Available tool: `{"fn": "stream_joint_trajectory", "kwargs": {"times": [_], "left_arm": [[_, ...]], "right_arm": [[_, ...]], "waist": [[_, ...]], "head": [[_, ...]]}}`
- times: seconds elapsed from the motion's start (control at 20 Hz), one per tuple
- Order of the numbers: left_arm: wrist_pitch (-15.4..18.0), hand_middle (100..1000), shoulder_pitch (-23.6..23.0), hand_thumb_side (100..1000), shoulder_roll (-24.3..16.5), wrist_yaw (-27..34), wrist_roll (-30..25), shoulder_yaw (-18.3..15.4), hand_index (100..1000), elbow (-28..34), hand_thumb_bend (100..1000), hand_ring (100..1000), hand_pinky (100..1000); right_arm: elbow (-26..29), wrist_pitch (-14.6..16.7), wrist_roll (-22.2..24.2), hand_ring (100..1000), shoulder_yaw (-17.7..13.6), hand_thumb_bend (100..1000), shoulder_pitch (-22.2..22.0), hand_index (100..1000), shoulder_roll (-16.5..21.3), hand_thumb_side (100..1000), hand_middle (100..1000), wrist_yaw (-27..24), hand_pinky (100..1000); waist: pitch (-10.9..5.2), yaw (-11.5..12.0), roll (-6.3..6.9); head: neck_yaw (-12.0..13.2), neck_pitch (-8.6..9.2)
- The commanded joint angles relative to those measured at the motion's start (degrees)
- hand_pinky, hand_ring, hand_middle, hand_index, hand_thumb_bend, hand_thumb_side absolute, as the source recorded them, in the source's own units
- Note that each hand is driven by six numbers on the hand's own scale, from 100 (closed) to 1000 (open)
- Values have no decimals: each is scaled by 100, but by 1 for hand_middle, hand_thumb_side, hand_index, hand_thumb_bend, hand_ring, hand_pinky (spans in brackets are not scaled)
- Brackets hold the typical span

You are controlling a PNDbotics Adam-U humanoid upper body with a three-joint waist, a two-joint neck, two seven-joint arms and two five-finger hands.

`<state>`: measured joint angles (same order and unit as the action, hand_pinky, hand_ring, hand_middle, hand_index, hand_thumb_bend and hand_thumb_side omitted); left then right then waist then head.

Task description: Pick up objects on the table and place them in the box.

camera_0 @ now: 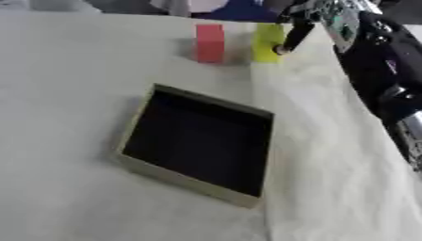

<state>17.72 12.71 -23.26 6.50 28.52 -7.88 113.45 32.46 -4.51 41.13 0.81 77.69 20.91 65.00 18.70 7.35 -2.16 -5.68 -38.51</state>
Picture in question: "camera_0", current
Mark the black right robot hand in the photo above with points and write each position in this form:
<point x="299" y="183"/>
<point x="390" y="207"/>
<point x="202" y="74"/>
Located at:
<point x="299" y="33"/>

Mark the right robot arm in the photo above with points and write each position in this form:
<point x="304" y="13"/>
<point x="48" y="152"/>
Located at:
<point x="373" y="62"/>

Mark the open box with black inside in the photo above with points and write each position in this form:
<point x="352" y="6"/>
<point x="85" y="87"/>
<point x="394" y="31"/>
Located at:
<point x="198" y="144"/>

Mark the yellow rectangular block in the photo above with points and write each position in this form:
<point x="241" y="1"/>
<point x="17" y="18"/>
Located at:
<point x="265" y="40"/>

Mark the blue background object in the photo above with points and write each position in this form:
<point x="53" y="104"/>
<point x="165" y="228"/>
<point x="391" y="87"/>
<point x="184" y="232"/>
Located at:
<point x="241" y="11"/>

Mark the red rectangular block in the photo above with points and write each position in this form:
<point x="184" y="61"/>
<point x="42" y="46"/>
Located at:
<point x="210" y="44"/>

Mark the white background object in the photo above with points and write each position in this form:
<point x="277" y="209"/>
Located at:
<point x="187" y="4"/>

